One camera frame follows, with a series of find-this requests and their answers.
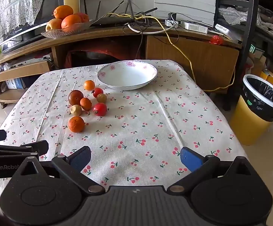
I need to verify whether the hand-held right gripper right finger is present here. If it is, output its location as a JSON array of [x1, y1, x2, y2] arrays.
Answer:
[[167, 147, 261, 196]]

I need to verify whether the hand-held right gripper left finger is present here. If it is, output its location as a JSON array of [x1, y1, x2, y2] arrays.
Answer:
[[12, 146, 105, 196]]

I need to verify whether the large orange mandarin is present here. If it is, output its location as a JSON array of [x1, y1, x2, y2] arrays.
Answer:
[[68, 116, 85, 133]]

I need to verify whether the small orange mandarin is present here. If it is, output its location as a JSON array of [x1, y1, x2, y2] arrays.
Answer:
[[80, 97, 92, 111], [84, 80, 96, 91]]

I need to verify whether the dark red tomato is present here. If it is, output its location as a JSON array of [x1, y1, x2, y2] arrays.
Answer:
[[68, 90, 84, 105]]

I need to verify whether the white floral bowl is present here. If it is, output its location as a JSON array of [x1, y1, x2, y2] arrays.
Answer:
[[97, 60, 158, 90]]

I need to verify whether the blue and white box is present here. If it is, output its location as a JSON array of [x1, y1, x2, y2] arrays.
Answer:
[[5, 78, 25, 90]]

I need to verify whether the cherry-printed tablecloth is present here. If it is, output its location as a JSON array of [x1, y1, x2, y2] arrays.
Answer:
[[0, 59, 249, 217]]

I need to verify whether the yellow trash bin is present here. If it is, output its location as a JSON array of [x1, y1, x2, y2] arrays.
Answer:
[[229, 74, 273, 146]]

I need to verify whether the silver set-top box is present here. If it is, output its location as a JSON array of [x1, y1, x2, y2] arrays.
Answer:
[[3, 56, 53, 71]]

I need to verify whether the wooden television cabinet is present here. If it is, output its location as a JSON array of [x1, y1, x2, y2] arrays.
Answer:
[[0, 24, 243, 107]]

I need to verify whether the red plastic bag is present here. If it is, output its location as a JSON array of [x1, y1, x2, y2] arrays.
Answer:
[[64, 47, 137, 69]]

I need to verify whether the glass fruit plate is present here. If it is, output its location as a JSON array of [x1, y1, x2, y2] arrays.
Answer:
[[41, 20, 94, 39]]

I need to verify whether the small red ornament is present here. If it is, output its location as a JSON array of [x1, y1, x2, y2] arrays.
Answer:
[[209, 35, 224, 45]]

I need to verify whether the yellow apple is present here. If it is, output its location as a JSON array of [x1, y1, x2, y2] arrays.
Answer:
[[45, 18, 63, 32]]

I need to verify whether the green and white box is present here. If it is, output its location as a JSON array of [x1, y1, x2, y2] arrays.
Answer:
[[249, 44, 266, 59]]

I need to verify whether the white lace cloth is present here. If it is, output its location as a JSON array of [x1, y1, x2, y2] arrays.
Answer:
[[0, 0, 49, 47]]

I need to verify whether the white rectangular device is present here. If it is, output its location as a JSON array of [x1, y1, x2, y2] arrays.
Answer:
[[180, 20, 209, 34]]

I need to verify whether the white vented modem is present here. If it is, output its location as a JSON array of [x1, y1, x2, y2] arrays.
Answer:
[[214, 24, 236, 41]]

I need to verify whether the large orange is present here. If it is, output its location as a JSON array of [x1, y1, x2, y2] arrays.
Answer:
[[61, 14, 82, 32], [54, 5, 74, 20]]

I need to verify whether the white power strip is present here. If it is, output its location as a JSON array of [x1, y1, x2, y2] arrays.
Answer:
[[165, 19, 181, 28]]

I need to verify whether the red apple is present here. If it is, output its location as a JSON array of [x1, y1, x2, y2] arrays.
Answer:
[[76, 12, 90, 23]]

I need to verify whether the black router with antennas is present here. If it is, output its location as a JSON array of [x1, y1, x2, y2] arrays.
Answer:
[[83, 0, 158, 27]]

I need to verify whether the black flat television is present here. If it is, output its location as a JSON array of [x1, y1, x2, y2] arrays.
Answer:
[[0, 0, 65, 53]]

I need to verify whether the clear bubble wrap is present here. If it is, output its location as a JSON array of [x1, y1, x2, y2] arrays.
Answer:
[[219, 7, 262, 26]]

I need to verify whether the black metal shelf rack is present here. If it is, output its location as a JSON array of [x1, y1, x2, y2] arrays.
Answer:
[[215, 0, 273, 111]]

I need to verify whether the stack of white foam boards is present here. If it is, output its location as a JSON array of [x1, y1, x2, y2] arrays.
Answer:
[[154, 0, 218, 26]]

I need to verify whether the yellow cable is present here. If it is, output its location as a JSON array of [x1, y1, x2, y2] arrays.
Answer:
[[106, 0, 236, 92]]

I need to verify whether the black cable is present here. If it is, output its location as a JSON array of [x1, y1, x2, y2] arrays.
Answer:
[[122, 21, 151, 60]]

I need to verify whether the white cable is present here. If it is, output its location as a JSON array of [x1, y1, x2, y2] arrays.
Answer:
[[127, 23, 175, 35]]

